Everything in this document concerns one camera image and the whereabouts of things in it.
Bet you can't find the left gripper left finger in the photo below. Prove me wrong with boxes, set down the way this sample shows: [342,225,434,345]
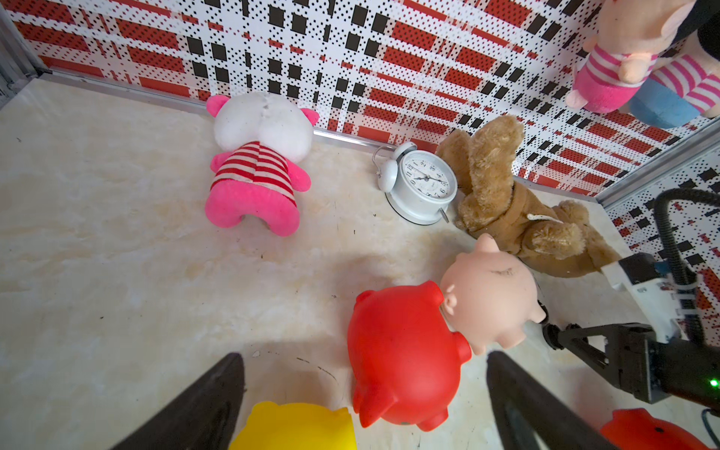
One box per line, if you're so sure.
[114,352,246,449]

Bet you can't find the hanging doll pink outfit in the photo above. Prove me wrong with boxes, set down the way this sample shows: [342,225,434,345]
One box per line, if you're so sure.
[565,0,695,114]

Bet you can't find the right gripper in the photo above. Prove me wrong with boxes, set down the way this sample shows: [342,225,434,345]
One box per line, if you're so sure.
[542,322,719,411]

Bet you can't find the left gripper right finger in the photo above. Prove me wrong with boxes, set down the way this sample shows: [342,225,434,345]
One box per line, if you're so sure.
[487,351,615,449]

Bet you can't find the yellow piggy bank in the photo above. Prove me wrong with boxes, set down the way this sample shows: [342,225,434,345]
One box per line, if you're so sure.
[230,401,357,450]

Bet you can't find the brown teddy bear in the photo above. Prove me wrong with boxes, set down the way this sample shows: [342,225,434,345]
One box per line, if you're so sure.
[436,115,621,278]

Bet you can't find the pink white plush pig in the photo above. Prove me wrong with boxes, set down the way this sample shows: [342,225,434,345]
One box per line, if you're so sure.
[204,92,320,236]

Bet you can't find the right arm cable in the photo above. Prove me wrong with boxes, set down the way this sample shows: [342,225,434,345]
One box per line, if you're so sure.
[651,187,720,347]

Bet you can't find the white alarm clock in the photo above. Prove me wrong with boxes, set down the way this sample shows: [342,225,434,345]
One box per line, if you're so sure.
[372,142,459,226]

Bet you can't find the red piggy bank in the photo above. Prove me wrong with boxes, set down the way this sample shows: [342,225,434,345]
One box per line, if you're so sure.
[600,408,709,450]
[347,281,473,431]

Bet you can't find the pink piggy bank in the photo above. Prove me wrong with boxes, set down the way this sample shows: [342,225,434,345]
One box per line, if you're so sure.
[440,234,548,356]

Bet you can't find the hanging doll blue pants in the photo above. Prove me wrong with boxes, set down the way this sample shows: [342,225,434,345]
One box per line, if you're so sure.
[621,1,719,129]

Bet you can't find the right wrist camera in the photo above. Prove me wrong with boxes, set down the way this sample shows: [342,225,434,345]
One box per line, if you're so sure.
[601,253,701,344]

